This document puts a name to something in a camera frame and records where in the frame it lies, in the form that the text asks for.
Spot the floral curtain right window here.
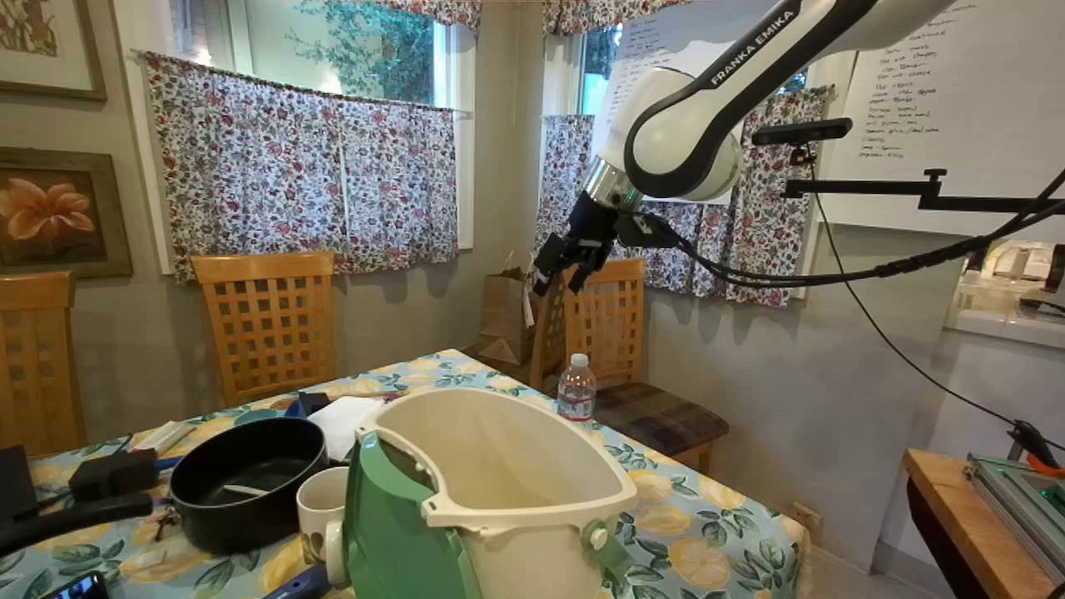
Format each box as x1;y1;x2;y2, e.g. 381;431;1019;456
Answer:
533;85;838;313

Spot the black cable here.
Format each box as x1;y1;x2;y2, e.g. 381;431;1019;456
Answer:
643;162;1065;461

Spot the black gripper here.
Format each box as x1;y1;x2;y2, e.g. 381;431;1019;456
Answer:
533;192;620;296

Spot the wooden chair with cushion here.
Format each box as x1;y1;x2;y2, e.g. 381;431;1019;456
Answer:
560;260;729;474

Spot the whiteboard with writing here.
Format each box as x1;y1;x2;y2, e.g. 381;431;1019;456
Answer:
818;0;1065;199

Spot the clear plastic water bottle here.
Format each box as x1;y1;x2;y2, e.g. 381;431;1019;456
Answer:
556;353;600;424

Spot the black round pan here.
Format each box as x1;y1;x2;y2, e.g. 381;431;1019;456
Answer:
171;421;327;556

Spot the wooden lattice chair left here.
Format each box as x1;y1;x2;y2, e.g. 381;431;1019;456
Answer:
0;273;87;456

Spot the floral curtain window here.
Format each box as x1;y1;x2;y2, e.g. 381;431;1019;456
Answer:
141;53;459;281
533;85;838;313

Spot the wooden lattice chair middle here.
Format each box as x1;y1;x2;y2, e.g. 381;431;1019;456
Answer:
192;253;335;408

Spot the white ceramic mug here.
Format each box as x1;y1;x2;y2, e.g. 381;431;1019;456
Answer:
295;467;349;586

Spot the cream and green trash can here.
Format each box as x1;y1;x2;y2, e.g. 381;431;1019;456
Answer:
330;389;635;599

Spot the black phone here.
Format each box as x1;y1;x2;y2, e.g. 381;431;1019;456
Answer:
47;572;111;599

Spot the upper framed picture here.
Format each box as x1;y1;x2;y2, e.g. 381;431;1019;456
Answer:
0;0;107;104

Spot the brown paper bag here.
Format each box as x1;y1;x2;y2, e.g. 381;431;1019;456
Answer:
477;271;533;376

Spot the flower painting in frame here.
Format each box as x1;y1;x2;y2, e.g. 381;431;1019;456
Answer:
0;146;132;281

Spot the wooden lattice chair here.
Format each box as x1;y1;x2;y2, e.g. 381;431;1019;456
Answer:
192;253;335;408
0;273;87;456

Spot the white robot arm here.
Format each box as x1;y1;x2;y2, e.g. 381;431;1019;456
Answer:
533;0;953;296

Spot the green tray on side table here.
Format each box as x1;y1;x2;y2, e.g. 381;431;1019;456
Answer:
968;456;1065;584

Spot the black camera boom stand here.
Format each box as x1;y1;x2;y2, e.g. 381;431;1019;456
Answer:
753;117;1065;216

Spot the floral curtain left window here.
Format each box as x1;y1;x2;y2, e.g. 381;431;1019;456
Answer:
141;53;459;281

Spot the white paper napkin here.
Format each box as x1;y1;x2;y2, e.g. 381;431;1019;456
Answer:
309;396;383;462

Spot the black device on table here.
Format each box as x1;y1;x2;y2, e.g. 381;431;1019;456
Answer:
0;445;159;556

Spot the wooden side table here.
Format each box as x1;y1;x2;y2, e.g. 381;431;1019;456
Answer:
903;449;1063;599

